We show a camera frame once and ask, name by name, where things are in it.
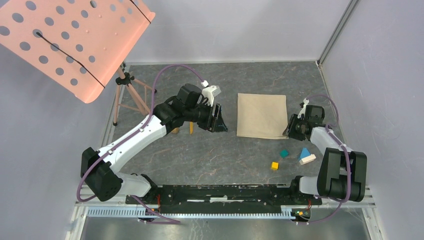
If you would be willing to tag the beige cloth napkin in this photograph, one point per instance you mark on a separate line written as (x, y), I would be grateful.
(262, 116)

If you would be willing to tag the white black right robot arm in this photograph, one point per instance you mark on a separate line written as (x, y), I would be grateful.
(343, 171)

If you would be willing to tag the aluminium frame rails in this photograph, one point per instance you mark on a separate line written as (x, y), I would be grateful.
(342, 175)

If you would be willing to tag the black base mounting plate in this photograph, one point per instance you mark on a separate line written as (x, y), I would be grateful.
(225, 199)

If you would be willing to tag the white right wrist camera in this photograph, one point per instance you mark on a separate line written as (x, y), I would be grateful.
(303, 105)

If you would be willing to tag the blue triangular block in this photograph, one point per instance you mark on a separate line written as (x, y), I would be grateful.
(304, 153)

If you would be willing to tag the yellow cube block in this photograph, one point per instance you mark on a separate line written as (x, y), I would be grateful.
(274, 166)

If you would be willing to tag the white rectangular block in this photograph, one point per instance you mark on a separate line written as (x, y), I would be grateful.
(307, 159)

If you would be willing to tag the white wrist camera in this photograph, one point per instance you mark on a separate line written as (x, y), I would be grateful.
(210, 92)
(303, 105)

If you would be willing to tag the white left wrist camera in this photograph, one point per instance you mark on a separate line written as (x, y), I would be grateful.
(210, 92)

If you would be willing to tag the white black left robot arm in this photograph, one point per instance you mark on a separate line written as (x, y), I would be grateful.
(101, 169)

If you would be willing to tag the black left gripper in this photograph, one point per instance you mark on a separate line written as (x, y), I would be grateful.
(218, 124)

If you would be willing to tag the pink perforated music stand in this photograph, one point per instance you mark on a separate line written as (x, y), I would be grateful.
(79, 44)

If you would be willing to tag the teal cube block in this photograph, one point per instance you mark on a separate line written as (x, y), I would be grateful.
(284, 153)

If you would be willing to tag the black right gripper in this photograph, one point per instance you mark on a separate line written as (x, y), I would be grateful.
(289, 130)

